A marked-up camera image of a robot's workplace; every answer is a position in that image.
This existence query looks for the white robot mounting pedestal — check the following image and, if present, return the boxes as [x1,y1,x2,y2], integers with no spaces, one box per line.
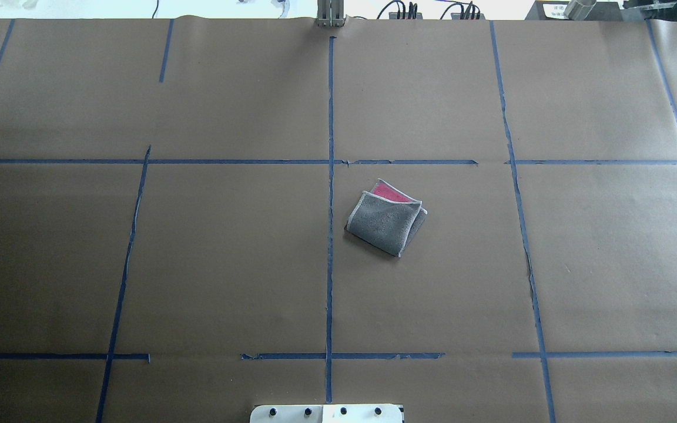
[249,404,405,422]

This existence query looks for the pink towel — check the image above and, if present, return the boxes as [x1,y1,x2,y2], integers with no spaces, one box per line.
[346,179,428,258]

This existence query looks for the aluminium frame post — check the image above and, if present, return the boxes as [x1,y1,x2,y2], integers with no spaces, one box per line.
[315,0,346,28]

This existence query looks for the small metal cup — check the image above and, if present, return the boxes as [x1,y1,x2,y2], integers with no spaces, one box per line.
[562,0,597,21]

